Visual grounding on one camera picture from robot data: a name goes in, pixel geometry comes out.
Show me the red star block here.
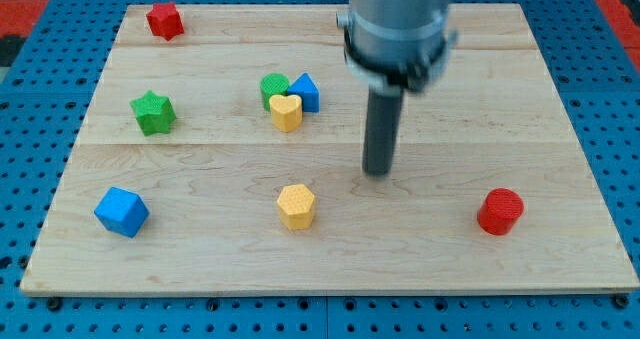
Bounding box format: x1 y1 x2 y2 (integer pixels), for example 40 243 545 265
146 2 184 41

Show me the green star block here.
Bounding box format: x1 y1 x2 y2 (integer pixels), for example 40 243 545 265
130 90 176 136

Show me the red cylinder block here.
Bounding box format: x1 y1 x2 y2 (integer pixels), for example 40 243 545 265
477 188 525 236

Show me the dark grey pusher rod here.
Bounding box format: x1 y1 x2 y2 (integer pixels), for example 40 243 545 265
362 87 403 177

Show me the yellow hexagon block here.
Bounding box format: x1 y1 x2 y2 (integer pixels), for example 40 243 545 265
276 184 316 231

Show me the yellow heart block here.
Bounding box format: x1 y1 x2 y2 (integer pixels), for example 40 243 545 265
269 95 303 132

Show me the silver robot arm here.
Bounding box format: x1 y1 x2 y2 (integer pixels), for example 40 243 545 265
336 0 457 95

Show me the light wooden board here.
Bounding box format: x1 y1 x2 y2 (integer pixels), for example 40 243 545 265
21 4 639 297

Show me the green cylinder block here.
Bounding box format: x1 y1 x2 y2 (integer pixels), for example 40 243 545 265
259 73 290 111

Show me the blue triangle block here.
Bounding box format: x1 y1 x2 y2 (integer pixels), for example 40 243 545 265
286 73 320 113

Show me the blue cube block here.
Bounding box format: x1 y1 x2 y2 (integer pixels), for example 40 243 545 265
94 187 149 238

